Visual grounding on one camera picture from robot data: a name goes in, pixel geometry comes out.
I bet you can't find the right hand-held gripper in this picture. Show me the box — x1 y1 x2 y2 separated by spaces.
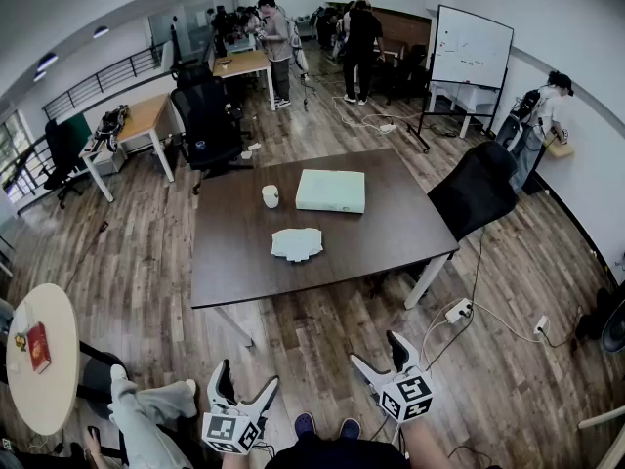
350 329 435 424

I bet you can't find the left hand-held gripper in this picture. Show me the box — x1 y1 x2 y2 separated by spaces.
201 358 281 457

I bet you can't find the person's right forearm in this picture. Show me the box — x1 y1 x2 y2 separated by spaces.
398 415 453 469

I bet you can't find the person's left blue shoe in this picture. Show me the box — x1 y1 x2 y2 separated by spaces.
294 411 316 439

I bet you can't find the person's dark clothing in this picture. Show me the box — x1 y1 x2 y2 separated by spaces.
263 432 411 469

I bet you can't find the black stool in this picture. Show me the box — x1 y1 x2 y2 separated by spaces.
77 339 131 405

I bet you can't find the pale green flat box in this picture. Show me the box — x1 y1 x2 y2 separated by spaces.
295 168 366 215

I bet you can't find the round beige table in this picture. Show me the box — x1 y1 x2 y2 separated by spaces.
5 283 81 437

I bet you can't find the black mesh office chair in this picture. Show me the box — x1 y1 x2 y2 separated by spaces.
427 140 519 243

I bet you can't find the light wooden beam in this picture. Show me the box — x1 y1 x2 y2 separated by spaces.
577 405 625 432

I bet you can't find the black floor fan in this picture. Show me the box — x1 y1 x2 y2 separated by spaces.
574 280 625 356

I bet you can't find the white drawer cabinet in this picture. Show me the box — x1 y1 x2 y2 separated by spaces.
90 148 127 178

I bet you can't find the black high-back office chair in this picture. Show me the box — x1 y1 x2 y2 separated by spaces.
169 80 255 195
170 64 216 92

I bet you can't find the white low table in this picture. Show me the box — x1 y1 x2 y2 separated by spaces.
429 81 494 139

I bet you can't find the wooden desk with white legs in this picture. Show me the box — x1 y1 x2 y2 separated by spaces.
77 93 185 203
212 49 277 111

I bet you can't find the black harness gear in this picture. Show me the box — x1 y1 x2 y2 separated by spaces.
92 104 131 153

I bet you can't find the black swivel chair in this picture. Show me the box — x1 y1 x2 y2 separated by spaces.
42 118 92 210

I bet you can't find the dark green panel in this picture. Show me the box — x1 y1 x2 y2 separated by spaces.
62 112 92 141

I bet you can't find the window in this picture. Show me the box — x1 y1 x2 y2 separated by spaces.
0 109 50 204

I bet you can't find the whiteboard on black stand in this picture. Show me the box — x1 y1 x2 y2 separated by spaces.
407 4 515 154

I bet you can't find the black metal railing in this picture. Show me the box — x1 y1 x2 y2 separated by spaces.
41 41 167 121

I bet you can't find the glass partition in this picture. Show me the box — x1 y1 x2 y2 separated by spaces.
147 0 216 65

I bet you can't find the black power cable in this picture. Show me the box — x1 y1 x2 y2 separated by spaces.
422 227 484 375

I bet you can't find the white power cable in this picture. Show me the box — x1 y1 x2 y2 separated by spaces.
419 300 543 361

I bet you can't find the thin black floor cable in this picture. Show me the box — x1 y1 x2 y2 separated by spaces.
62 220 109 292

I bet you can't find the long white floor cable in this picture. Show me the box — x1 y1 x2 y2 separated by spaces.
331 94 421 131

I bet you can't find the light wooden wall shelf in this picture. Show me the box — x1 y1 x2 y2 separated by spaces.
541 132 576 159

